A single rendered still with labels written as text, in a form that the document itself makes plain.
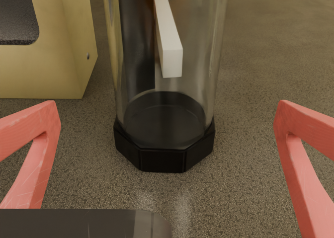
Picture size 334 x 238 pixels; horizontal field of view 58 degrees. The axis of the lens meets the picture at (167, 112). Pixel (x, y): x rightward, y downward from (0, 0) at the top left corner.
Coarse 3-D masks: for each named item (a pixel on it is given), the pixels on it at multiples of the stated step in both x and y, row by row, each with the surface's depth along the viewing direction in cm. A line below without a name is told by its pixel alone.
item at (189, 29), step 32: (128, 0) 19; (160, 0) 18; (192, 0) 18; (224, 0) 20; (128, 32) 20; (160, 32) 19; (192, 32) 20; (128, 64) 22; (160, 64) 21; (192, 64) 21; (128, 96) 24; (160, 96) 23; (192, 96) 23; (128, 128) 26; (160, 128) 24; (192, 128) 25
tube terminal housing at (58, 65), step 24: (48, 0) 29; (72, 0) 32; (48, 24) 31; (72, 24) 32; (0, 48) 32; (24, 48) 32; (48, 48) 32; (72, 48) 32; (96, 48) 44; (0, 72) 34; (24, 72) 34; (48, 72) 34; (72, 72) 34; (0, 96) 36; (24, 96) 36; (48, 96) 36; (72, 96) 36
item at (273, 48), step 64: (256, 0) 66; (320, 0) 67; (256, 64) 44; (320, 64) 44; (64, 128) 32; (256, 128) 33; (0, 192) 26; (64, 192) 26; (128, 192) 26; (192, 192) 26; (256, 192) 26
